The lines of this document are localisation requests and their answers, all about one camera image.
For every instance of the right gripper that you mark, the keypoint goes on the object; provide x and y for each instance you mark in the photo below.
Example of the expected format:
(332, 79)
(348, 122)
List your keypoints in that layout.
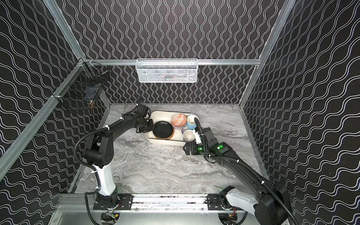
(192, 147)

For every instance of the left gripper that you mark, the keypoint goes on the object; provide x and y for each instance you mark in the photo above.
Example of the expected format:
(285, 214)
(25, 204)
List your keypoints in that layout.
(145, 123)

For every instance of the lavender mug white inside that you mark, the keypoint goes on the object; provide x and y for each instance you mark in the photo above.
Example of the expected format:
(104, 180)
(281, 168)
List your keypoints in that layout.
(188, 135)

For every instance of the light blue mug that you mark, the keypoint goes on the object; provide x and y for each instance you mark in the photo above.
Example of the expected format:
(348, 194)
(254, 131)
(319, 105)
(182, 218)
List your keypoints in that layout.
(191, 125)

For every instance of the black plate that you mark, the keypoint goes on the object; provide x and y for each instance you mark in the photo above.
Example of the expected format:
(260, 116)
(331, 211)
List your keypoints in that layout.
(162, 128)

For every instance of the orange plate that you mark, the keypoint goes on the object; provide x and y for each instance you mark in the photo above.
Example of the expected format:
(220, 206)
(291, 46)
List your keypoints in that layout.
(167, 137)

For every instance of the white plastic bin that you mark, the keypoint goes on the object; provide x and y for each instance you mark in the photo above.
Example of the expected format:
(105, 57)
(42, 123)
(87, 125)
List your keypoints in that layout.
(177, 139)

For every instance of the red patterned bowl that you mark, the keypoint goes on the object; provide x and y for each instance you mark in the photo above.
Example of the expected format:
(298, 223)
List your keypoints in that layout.
(179, 121)

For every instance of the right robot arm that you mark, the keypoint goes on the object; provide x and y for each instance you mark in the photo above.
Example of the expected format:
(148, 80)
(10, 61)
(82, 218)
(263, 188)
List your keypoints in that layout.
(269, 203)

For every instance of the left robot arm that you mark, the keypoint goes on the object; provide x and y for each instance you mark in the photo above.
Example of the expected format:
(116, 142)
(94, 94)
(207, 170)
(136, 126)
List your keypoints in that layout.
(100, 150)

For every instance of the white wire mesh basket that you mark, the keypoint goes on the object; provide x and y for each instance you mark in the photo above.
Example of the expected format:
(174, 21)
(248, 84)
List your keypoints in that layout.
(167, 70)

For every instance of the black wire basket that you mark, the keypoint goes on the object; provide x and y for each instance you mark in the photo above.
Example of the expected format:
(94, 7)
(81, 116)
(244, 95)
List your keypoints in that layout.
(83, 92)

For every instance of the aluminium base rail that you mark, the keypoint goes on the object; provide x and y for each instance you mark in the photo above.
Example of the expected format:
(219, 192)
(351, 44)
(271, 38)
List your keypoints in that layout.
(147, 209)

